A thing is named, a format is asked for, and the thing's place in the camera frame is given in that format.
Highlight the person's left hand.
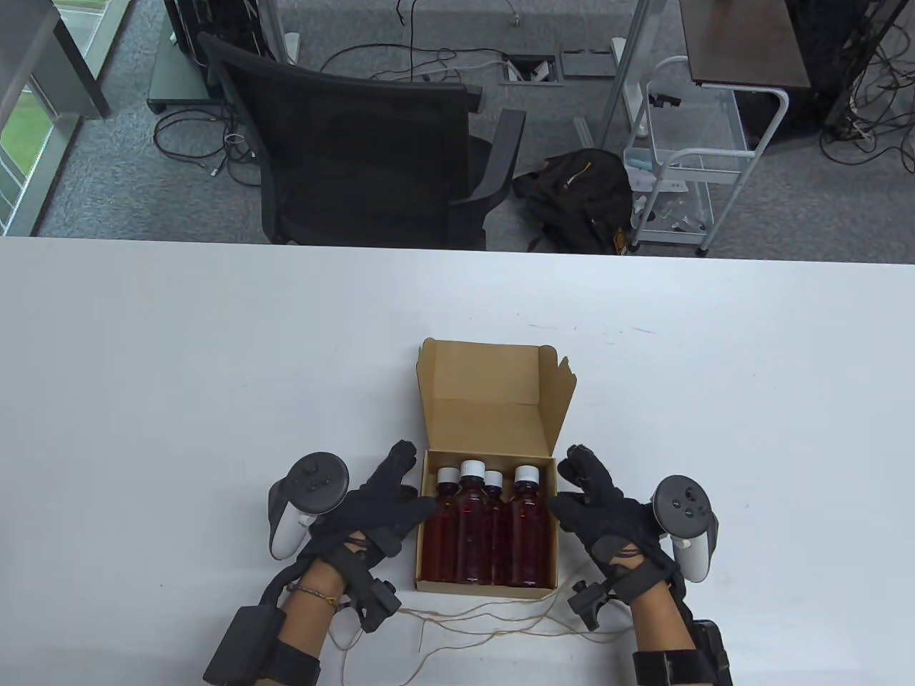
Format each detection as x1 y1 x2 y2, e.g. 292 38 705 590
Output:
307 439 438 571

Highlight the person's right hand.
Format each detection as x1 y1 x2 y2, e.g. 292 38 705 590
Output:
549 443 680 580

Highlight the red bottle with white cap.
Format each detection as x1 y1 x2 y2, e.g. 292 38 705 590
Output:
420 467 462 583
455 459 494 585
506 464 555 588
485 470 512 585

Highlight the thin jute twine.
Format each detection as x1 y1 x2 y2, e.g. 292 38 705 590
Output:
332 565 637 686

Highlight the brown cardboard box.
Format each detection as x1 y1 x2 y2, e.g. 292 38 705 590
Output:
413 338 578 599

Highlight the person's left forearm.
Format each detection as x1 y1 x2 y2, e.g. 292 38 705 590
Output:
275 561 351 662

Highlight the person's right forearm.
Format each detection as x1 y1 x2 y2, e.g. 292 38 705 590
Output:
629 572 708 655

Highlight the black forearm battery pack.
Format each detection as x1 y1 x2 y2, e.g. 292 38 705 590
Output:
690 620 731 686
202 606 287 686

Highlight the grey floor outlet box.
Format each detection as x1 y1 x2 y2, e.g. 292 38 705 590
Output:
498 54 564 86

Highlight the grey and white hand controller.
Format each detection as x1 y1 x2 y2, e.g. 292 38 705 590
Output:
652 475 719 583
268 452 351 562

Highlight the black backpack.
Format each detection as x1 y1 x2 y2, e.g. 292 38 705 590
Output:
513 149 637 254

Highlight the black mesh office chair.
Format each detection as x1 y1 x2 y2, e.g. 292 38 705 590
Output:
197 32 526 251

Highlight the grey floor cover plate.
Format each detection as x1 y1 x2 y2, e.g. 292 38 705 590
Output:
560 49 615 78

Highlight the dark brown side table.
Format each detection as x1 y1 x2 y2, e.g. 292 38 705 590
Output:
679 0 812 90

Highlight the black equipment rack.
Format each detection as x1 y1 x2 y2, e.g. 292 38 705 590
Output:
163 0 265 58

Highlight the braided wrist bracelet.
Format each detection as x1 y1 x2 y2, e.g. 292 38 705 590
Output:
286 582 340 608

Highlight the black forearm strap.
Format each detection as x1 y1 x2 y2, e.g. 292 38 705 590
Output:
633 647 723 686
268 640 321 686

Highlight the white wire cart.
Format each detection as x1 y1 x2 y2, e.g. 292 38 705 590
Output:
622 56 791 258

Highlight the black floor cable tangle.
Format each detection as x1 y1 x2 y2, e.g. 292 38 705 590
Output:
818 0 915 172
154 107 262 188

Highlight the grey aluminium post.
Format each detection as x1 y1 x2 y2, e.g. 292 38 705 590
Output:
597 0 655 147

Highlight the grey stand base plate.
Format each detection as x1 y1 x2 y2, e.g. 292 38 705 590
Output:
148 43 222 111

